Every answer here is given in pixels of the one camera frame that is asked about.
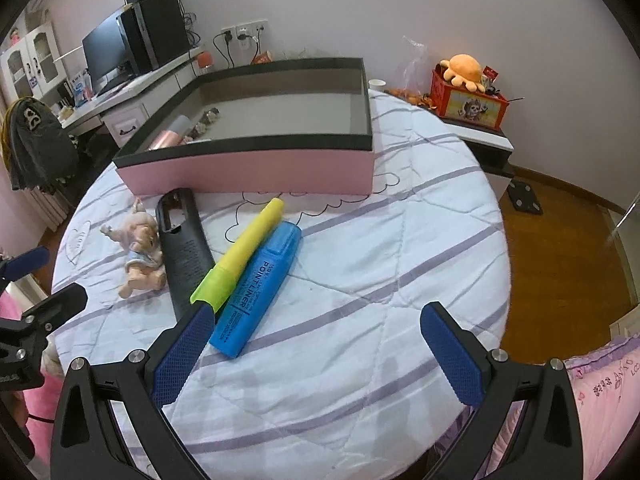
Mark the bottle with orange lid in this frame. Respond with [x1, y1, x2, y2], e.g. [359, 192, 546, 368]
[196, 51, 215, 75]

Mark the yellow highlighter pen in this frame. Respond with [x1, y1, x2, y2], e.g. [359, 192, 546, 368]
[190, 198, 284, 313]

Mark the wall power outlet strip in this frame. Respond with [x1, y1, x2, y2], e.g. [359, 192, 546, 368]
[220, 20, 269, 53]

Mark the black remote holder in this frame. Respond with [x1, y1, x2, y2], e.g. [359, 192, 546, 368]
[155, 188, 214, 321]

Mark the office chair with jacket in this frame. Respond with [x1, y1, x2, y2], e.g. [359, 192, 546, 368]
[1, 96, 79, 193]

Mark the black computer tower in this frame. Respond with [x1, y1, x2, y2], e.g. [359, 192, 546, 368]
[116, 0, 190, 76]

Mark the red printed storage box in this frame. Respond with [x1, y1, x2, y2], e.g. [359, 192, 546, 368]
[430, 66, 509, 131]

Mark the white striped table cloth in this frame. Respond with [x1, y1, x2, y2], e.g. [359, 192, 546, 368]
[51, 88, 512, 480]

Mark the orange snack bag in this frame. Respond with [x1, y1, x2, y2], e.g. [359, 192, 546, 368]
[250, 51, 272, 65]

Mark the black computer monitor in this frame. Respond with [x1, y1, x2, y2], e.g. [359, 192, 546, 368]
[82, 10, 131, 93]

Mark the low white side cabinet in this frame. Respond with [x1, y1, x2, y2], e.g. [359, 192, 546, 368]
[369, 89, 514, 200]

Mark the white paper cup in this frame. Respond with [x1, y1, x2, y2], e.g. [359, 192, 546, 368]
[368, 78, 387, 92]

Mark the white glass door cabinet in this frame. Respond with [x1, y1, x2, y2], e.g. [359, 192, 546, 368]
[1, 22, 67, 104]

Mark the pink box with black rim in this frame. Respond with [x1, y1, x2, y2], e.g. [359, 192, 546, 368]
[114, 58, 375, 195]

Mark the translucent bottle with blue cap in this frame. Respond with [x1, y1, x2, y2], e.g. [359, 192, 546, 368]
[167, 115, 192, 138]

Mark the orange octopus plush toy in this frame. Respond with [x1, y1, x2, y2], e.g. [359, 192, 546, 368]
[439, 53, 486, 92]

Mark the black ornate hair clip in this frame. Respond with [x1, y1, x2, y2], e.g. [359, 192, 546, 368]
[182, 107, 220, 144]

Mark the blue highlighter pen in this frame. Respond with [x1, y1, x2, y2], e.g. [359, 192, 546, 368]
[209, 221, 302, 359]

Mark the clear plastic bag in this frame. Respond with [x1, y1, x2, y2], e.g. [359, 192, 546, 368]
[394, 36, 433, 94]

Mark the white desk with drawers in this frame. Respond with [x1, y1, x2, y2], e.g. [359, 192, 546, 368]
[61, 48, 204, 148]

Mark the rose gold metal case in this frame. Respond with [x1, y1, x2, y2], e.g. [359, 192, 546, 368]
[148, 129, 186, 151]

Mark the black floor scale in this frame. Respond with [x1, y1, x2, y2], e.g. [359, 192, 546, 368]
[506, 179, 544, 214]

